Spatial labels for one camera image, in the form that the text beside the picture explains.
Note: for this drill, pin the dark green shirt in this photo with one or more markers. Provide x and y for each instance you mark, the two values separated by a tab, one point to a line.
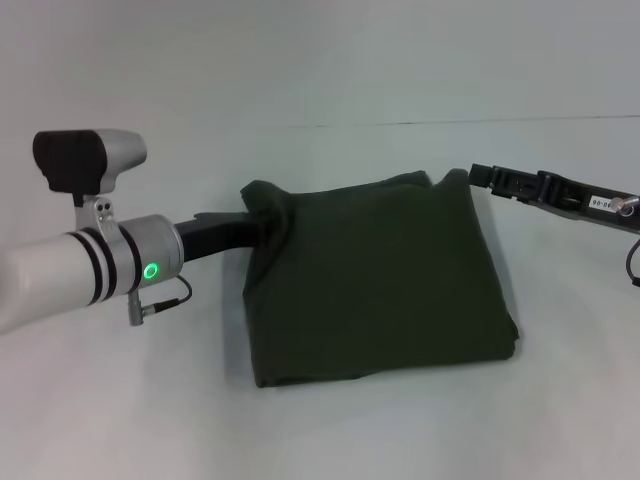
375	280

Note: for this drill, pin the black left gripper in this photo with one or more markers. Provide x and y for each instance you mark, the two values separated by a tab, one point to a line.
215	235

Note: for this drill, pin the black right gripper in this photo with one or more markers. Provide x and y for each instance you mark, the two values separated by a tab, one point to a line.
565	197

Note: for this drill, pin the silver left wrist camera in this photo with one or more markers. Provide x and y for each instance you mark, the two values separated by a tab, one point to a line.
85	170

